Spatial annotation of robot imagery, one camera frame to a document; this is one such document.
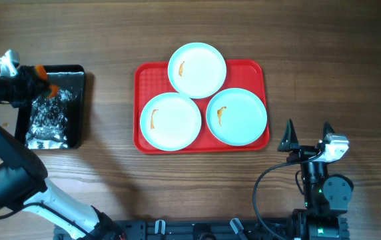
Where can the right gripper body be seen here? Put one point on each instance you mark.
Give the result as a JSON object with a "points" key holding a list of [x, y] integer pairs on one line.
{"points": [[302, 154]]}

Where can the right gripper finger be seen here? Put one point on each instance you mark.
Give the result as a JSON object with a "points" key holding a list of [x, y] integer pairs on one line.
{"points": [[327, 129], [289, 141]]}

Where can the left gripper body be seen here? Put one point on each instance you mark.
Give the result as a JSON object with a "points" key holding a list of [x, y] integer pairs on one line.
{"points": [[18, 92]]}

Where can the orange green scrub sponge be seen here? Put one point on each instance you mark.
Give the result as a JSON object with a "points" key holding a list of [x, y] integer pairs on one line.
{"points": [[49, 90]]}

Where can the light blue plate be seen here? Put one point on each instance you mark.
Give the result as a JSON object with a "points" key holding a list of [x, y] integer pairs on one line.
{"points": [[197, 70], [236, 117], [170, 121]]}

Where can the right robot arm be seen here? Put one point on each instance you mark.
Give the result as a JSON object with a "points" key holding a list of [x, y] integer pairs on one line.
{"points": [[326, 196]]}

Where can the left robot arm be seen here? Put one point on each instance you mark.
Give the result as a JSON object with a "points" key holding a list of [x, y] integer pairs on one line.
{"points": [[24, 181]]}

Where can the black rectangular water tray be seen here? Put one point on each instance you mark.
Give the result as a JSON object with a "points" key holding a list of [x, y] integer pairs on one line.
{"points": [[55, 123]]}

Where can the red plastic tray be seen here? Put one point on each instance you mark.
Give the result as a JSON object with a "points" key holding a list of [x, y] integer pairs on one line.
{"points": [[151, 79]]}

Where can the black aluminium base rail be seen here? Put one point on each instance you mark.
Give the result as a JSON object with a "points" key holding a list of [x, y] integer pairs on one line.
{"points": [[222, 230]]}

